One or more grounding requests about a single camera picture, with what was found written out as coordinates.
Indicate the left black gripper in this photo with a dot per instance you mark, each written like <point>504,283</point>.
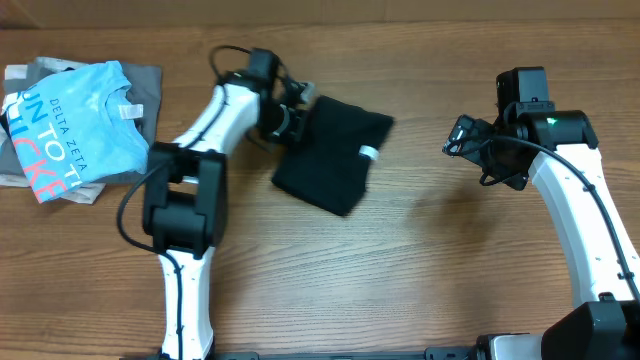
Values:
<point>295,131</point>

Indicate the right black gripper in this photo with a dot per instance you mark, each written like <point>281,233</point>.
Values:
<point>476,145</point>

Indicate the black t-shirt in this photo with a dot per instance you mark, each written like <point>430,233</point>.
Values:
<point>329,168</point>

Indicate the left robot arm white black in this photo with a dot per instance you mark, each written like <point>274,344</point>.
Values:
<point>186,197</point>

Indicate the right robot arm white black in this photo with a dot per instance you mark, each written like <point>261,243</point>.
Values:
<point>558,153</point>

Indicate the grey folded t-shirt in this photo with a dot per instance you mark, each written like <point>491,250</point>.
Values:
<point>145,89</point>

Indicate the light blue printed t-shirt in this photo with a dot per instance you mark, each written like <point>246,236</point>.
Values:
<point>75,128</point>

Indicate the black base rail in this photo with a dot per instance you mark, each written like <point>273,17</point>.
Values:
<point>431,353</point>

